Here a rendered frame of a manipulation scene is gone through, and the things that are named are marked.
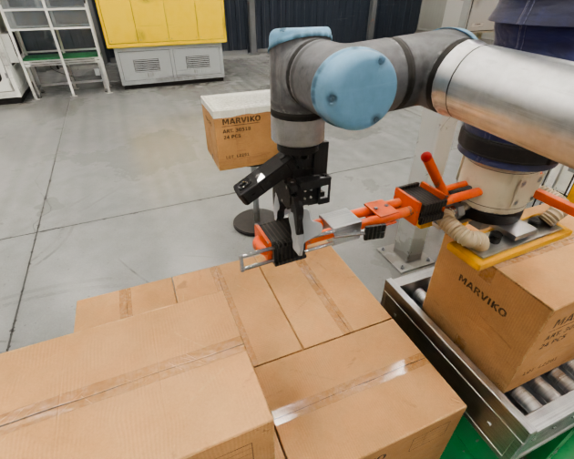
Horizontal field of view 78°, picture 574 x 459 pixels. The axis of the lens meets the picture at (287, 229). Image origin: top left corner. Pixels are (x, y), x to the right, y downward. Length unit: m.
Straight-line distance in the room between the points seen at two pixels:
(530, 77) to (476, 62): 0.07
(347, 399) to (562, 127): 1.07
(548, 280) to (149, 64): 7.42
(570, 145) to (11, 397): 1.03
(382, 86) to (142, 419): 0.74
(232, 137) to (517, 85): 2.11
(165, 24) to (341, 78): 7.43
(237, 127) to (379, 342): 1.59
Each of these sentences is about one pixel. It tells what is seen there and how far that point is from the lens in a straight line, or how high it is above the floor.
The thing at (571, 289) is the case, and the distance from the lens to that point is 1.30.
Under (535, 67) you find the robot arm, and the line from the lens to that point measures 0.44.
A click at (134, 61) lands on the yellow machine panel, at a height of 0.49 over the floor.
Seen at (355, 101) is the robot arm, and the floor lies 1.55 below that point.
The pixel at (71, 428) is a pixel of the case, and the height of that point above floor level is 0.94.
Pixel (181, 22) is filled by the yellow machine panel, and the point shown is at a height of 1.09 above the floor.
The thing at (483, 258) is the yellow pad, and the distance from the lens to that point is 0.95.
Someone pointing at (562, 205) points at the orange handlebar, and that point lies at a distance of 1.02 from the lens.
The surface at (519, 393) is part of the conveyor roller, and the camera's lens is 1.51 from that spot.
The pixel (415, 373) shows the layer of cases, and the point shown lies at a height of 0.54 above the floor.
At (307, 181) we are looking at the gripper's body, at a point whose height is 1.38.
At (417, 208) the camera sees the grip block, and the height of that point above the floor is 1.26.
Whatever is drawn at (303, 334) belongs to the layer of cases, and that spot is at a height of 0.54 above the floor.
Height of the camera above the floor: 1.66
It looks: 35 degrees down
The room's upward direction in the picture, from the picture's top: straight up
